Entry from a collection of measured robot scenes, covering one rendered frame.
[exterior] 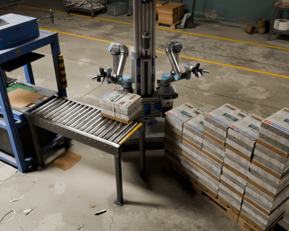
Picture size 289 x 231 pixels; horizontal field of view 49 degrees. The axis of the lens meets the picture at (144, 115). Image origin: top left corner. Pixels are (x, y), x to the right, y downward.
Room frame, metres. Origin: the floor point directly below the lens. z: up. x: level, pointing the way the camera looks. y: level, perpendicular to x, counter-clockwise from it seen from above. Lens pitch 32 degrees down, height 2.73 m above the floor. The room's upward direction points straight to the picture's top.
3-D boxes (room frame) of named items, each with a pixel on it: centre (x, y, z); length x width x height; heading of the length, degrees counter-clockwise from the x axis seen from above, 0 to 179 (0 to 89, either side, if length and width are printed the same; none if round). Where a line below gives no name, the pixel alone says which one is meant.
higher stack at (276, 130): (2.22, -1.20, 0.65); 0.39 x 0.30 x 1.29; 129
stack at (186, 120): (2.78, -0.75, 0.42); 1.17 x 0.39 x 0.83; 39
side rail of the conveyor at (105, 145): (2.85, 0.83, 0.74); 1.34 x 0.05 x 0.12; 60
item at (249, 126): (2.47, -1.03, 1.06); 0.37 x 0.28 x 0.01; 128
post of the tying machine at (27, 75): (4.11, 1.63, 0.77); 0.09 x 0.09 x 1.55; 60
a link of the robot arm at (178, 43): (3.75, -0.39, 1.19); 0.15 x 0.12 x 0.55; 122
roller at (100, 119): (2.97, 0.54, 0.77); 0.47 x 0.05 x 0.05; 150
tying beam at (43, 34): (3.58, 1.59, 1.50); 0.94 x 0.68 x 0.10; 150
